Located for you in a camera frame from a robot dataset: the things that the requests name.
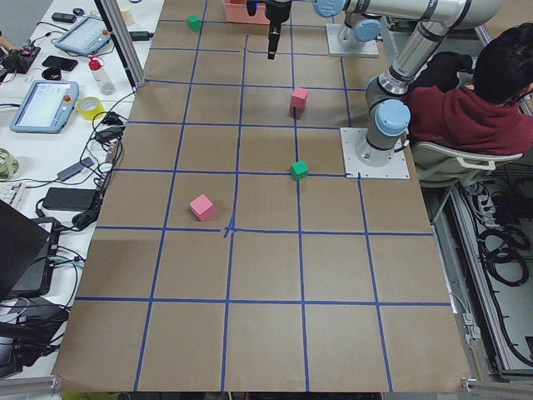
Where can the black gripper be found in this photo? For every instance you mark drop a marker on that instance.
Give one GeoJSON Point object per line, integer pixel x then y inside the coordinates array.
{"type": "Point", "coordinates": [275, 12]}

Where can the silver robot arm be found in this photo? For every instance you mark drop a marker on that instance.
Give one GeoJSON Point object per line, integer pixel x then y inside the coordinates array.
{"type": "Point", "coordinates": [434, 21]}
{"type": "Point", "coordinates": [358, 29]}

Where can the pink plastic bin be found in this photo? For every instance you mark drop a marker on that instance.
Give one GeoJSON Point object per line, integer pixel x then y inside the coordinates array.
{"type": "Point", "coordinates": [236, 12]}

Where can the pink cube near centre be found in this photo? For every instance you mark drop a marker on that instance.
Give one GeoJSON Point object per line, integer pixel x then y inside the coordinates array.
{"type": "Point", "coordinates": [299, 98]}

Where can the pink cube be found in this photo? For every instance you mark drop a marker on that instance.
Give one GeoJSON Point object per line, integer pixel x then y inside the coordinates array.
{"type": "Point", "coordinates": [202, 207]}
{"type": "Point", "coordinates": [299, 98]}

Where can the green cube far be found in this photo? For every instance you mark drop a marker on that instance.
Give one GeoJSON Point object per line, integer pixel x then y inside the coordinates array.
{"type": "Point", "coordinates": [194, 23]}

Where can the green cube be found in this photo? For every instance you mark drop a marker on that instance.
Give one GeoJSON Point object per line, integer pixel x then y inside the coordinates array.
{"type": "Point", "coordinates": [299, 170]}
{"type": "Point", "coordinates": [194, 23]}

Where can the green cube centre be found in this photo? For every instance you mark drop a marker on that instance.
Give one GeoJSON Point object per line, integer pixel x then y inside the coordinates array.
{"type": "Point", "coordinates": [299, 170]}

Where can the paper cup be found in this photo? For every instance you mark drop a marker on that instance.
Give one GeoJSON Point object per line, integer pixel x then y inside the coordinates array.
{"type": "Point", "coordinates": [126, 13]}

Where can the red cap squeeze bottle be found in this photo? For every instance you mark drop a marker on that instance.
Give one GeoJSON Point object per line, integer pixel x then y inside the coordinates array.
{"type": "Point", "coordinates": [101, 77]}

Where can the teach pendant far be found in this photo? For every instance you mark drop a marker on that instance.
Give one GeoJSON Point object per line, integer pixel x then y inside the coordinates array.
{"type": "Point", "coordinates": [85, 38]}

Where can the teach pendant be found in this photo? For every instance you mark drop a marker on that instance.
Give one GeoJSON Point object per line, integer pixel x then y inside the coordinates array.
{"type": "Point", "coordinates": [85, 38]}
{"type": "Point", "coordinates": [46, 107]}

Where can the pink cube front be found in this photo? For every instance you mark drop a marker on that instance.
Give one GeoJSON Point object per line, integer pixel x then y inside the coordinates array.
{"type": "Point", "coordinates": [202, 207]}

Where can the yellow tape roll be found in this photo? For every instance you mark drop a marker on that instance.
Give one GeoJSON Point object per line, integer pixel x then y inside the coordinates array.
{"type": "Point", "coordinates": [90, 108]}

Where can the grey office chair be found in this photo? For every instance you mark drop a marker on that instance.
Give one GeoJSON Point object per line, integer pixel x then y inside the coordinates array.
{"type": "Point", "coordinates": [439, 167]}

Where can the black smartphone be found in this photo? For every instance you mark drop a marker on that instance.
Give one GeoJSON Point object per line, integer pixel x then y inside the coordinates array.
{"type": "Point", "coordinates": [62, 63]}

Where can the brown paper table cover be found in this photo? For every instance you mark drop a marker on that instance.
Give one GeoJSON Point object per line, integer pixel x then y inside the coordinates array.
{"type": "Point", "coordinates": [328, 284]}

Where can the person in red hoodie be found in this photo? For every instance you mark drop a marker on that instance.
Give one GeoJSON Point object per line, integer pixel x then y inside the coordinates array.
{"type": "Point", "coordinates": [472, 105]}

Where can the teach pendant near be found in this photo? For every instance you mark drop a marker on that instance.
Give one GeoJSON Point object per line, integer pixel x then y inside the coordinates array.
{"type": "Point", "coordinates": [46, 107]}

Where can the black power adapter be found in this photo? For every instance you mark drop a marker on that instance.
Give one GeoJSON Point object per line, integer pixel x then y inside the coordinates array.
{"type": "Point", "coordinates": [68, 199]}

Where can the black laptop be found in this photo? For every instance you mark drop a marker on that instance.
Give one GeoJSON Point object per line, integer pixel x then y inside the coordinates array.
{"type": "Point", "coordinates": [27, 248]}

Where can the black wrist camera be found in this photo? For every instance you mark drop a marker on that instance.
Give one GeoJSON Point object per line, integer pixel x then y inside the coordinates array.
{"type": "Point", "coordinates": [251, 8]}

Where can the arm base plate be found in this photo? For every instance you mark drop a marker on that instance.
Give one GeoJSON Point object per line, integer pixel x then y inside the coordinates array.
{"type": "Point", "coordinates": [363, 161]}
{"type": "Point", "coordinates": [365, 50]}

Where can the aluminium frame post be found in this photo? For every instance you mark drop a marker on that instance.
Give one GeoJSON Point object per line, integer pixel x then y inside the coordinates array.
{"type": "Point", "coordinates": [114, 22]}

